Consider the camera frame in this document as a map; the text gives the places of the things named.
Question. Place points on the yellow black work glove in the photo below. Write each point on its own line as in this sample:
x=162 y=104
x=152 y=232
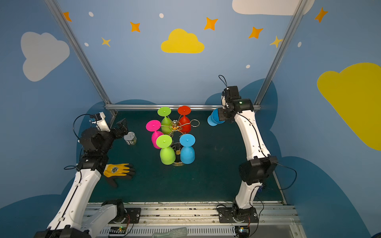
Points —
x=118 y=171

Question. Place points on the silver tin can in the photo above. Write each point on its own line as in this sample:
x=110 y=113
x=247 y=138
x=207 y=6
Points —
x=130 y=138

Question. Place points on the right circuit board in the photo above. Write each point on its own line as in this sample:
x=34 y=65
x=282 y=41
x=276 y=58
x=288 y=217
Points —
x=242 y=231

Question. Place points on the front green wine glass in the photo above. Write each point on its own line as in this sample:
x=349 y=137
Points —
x=167 y=154

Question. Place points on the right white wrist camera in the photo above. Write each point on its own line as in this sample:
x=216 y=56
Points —
x=229 y=94

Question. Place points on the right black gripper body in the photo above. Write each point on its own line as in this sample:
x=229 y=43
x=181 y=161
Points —
x=225 y=110

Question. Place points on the frame post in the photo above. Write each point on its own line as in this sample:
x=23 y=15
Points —
x=287 y=38
x=56 y=11

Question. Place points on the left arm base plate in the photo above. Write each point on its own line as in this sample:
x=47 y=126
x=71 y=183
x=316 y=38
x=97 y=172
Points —
x=130 y=216

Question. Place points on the pink wine glass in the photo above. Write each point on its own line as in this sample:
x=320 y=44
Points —
x=154 y=126

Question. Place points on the aluminium rail base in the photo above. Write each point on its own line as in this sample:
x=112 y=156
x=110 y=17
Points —
x=204 y=214

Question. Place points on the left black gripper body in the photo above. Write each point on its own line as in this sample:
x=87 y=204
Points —
x=119 y=128

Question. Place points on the gold wire glass rack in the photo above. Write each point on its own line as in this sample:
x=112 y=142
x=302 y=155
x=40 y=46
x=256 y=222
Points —
x=176 y=134

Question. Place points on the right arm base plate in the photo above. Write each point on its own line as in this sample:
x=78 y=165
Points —
x=226 y=214

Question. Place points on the left circuit board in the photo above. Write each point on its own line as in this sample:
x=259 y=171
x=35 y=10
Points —
x=119 y=231

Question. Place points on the red wine glass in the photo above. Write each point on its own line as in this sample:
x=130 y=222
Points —
x=184 y=121

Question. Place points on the back green wine glass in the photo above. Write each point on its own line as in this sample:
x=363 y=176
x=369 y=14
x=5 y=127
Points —
x=166 y=123

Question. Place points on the blue wine glass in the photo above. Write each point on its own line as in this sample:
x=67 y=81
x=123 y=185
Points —
x=187 y=154
x=213 y=120

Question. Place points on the left frame post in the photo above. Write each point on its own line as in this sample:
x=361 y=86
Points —
x=56 y=11

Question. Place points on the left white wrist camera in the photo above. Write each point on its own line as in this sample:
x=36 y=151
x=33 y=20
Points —
x=100 y=122

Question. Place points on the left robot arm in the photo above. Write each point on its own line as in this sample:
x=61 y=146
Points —
x=68 y=222

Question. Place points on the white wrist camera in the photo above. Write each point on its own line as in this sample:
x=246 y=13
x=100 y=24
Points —
x=229 y=94
x=100 y=122

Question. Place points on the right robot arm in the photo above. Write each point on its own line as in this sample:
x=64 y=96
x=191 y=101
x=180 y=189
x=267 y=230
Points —
x=259 y=165

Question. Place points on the right frame post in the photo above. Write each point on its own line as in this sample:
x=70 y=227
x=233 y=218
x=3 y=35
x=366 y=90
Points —
x=287 y=38

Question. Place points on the circuit board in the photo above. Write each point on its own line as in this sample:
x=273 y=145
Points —
x=119 y=231
x=242 y=231

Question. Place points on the green wine glass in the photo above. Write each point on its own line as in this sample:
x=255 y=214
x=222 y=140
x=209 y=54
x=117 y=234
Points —
x=167 y=154
x=166 y=123

